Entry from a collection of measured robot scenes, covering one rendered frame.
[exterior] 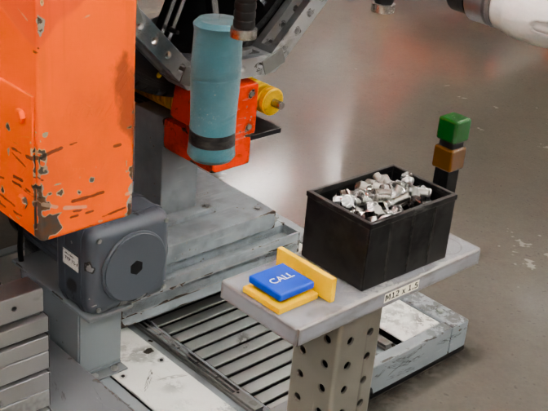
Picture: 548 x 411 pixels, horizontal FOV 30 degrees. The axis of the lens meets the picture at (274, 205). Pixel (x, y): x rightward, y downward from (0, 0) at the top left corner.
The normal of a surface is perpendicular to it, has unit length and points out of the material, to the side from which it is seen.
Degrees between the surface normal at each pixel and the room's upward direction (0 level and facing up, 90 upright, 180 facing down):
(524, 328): 0
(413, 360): 90
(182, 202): 90
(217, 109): 92
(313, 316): 0
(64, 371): 0
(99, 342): 90
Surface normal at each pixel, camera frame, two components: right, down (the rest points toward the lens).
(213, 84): -0.04, 0.47
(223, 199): 0.08, -0.90
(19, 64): -0.73, 0.25
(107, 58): 0.68, 0.37
